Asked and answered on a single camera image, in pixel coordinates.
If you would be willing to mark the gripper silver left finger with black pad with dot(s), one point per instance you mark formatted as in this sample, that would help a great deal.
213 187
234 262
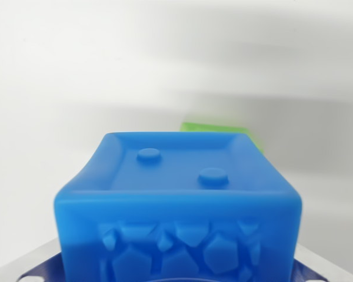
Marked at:
32 265

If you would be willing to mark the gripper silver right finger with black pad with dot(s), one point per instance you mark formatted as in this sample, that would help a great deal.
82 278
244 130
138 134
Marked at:
317 268

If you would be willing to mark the blue rubber infantino cube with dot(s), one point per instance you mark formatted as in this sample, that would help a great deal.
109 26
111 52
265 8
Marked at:
176 202

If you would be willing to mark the green rubber cube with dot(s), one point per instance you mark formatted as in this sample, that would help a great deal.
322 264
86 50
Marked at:
214 127

